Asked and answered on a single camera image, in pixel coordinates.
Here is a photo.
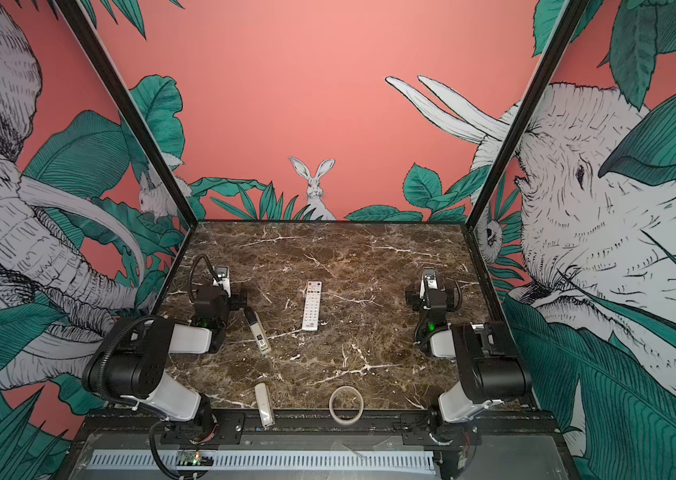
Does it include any white remote control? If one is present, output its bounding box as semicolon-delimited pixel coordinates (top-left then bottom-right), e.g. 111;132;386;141
302;281;322;332

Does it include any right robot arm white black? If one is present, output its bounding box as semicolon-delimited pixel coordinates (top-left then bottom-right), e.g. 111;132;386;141
405;283;532;446

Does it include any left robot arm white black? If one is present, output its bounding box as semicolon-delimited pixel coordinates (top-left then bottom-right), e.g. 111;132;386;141
81;286;247;445

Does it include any white remote battery cover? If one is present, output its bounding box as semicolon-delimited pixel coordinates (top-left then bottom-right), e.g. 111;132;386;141
254;382;276;429

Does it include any black white marker pen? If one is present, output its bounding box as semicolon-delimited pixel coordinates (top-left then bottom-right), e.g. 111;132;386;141
243;306;271;355

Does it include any small circuit board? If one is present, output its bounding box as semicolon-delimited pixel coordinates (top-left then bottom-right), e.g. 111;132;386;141
176;451;215;468

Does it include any white ventilation grille strip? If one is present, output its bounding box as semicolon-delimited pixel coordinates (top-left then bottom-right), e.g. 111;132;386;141
84;449;437;473

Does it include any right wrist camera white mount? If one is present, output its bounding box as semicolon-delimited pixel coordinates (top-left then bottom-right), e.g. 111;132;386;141
420;268;439;299

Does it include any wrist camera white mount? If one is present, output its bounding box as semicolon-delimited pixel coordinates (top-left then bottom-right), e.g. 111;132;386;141
213;266;232;296
420;268;439;299

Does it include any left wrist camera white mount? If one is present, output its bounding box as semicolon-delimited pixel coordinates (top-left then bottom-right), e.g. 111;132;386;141
213;266;232;296

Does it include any black corrugated cable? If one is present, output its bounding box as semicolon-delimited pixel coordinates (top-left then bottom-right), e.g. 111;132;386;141
187;253;219;301

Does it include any tape roll ring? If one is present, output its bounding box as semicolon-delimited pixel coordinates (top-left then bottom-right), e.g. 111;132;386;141
328;385;366;426

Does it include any black front mounting rail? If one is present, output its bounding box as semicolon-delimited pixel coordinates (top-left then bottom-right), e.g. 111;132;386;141
73;409;561;448

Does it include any right black frame post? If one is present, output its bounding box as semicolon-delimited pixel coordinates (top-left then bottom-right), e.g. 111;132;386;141
466;0;588;232

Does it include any black frame post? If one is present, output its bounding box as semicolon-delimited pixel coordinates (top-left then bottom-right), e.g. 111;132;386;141
55;0;199;229
466;0;588;232

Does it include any left black frame post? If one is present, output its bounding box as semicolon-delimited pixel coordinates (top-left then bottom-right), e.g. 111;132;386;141
55;0;199;229

